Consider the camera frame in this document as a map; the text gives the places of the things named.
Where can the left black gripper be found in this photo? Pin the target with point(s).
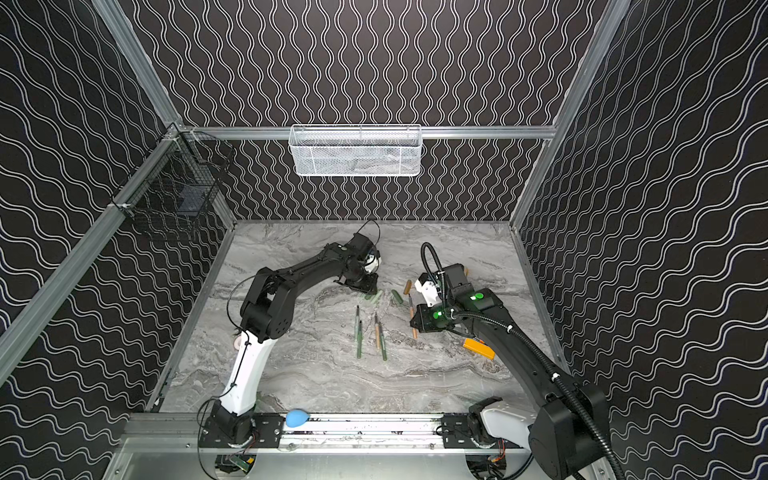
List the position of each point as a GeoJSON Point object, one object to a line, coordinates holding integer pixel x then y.
{"type": "Point", "coordinates": [358, 281]}

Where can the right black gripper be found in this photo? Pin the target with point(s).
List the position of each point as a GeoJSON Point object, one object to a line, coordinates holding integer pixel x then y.
{"type": "Point", "coordinates": [422, 315]}

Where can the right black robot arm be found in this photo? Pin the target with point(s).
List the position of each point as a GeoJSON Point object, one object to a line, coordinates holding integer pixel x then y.
{"type": "Point", "coordinates": [570, 430]}

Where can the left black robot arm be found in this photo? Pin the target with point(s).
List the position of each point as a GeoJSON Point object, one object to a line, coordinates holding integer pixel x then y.
{"type": "Point", "coordinates": [267, 313]}

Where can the green pen middle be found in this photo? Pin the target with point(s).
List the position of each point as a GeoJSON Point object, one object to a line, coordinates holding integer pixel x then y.
{"type": "Point", "coordinates": [382, 343]}

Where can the orange yellow box cutter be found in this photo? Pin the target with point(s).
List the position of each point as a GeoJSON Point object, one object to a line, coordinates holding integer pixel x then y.
{"type": "Point", "coordinates": [478, 347]}

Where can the blue egg-shaped object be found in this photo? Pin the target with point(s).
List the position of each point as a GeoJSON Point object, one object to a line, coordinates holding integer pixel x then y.
{"type": "Point", "coordinates": [296, 418]}

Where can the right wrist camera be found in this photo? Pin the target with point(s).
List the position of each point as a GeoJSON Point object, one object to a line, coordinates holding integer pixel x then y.
{"type": "Point", "coordinates": [430, 291]}

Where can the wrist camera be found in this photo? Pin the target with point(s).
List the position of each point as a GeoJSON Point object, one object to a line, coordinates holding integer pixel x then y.
{"type": "Point", "coordinates": [430, 291]}
{"type": "Point", "coordinates": [372, 263]}

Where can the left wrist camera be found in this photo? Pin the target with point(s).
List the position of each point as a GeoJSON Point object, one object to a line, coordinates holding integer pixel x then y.
{"type": "Point", "coordinates": [372, 263]}

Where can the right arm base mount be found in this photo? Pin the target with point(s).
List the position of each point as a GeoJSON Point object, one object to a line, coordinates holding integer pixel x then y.
{"type": "Point", "coordinates": [480, 433]}

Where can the white wire mesh basket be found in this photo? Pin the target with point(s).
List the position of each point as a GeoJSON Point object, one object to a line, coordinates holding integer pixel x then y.
{"type": "Point", "coordinates": [356, 150]}

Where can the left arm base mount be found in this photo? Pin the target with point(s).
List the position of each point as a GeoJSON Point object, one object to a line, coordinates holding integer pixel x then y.
{"type": "Point", "coordinates": [252, 431]}

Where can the black wire mesh basket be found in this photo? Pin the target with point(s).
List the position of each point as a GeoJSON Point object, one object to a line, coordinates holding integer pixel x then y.
{"type": "Point", "coordinates": [176, 201]}

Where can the aluminium front rail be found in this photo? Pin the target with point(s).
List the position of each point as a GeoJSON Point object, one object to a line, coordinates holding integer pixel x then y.
{"type": "Point", "coordinates": [367, 433]}

